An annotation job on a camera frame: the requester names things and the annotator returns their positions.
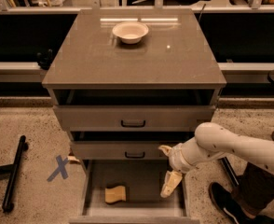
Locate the grey drawer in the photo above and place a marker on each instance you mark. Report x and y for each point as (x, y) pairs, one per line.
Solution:
(123, 118)
(143, 180)
(124, 145)

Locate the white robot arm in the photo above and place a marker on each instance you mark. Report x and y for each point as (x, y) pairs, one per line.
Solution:
(212, 142)

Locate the middle grey drawer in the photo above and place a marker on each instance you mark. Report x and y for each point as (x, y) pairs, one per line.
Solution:
(124, 145)

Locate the bottom grey drawer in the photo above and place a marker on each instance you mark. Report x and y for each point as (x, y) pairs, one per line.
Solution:
(143, 180)

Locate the white bowl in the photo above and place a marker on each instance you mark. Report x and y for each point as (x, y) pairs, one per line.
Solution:
(130, 32)

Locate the black stand leg left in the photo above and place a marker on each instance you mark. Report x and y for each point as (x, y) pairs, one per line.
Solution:
(10, 171)

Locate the black clamp knob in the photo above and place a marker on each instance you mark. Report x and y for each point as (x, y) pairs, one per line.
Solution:
(44, 60)

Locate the black stand leg right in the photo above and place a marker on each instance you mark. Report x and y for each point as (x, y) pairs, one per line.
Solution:
(230, 172)

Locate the black stand leg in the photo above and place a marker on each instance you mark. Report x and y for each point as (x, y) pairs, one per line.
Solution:
(230, 172)
(10, 171)

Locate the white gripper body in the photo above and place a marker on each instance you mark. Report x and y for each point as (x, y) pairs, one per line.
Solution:
(175, 158)

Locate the blue tape cross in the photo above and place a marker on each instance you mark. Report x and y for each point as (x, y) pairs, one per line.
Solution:
(60, 170)

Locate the top grey drawer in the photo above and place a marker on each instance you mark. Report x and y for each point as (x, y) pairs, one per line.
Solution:
(123, 118)

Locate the yellow sponge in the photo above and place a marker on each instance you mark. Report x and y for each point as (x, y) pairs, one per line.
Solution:
(115, 194)

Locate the brown trouser leg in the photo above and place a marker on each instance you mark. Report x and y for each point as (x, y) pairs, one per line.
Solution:
(255, 190)

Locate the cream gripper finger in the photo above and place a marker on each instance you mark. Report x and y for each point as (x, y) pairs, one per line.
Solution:
(171, 181)
(165, 149)

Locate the grey drawer cabinet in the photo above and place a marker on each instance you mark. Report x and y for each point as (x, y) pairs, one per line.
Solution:
(172, 65)

